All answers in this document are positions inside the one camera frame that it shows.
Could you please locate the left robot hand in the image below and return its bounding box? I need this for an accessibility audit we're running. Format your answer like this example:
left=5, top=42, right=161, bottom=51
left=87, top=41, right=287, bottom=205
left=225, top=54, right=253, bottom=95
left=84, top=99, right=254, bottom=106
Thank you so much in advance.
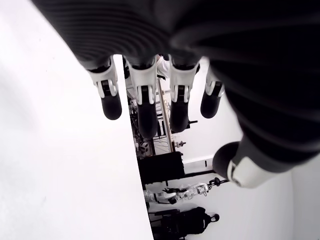
left=31, top=0, right=320, bottom=190

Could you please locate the person in white shirt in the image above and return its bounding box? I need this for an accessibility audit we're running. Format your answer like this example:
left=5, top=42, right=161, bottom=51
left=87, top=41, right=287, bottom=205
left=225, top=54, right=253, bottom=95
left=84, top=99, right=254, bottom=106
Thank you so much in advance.
left=156, top=55, right=173, bottom=80

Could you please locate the white desk with wooden edge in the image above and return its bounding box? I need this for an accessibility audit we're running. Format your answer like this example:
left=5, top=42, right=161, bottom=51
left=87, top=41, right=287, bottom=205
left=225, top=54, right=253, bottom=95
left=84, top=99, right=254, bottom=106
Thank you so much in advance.
left=152, top=74, right=176, bottom=154

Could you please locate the black cabinet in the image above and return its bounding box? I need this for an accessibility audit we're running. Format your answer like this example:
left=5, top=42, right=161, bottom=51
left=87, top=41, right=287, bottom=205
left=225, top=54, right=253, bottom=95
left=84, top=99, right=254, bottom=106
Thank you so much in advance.
left=137, top=151, right=186, bottom=185

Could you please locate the white humanoid robot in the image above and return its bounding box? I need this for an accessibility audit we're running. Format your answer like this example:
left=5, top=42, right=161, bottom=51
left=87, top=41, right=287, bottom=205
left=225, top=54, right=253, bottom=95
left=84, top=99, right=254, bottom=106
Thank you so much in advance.
left=143, top=177, right=228, bottom=205

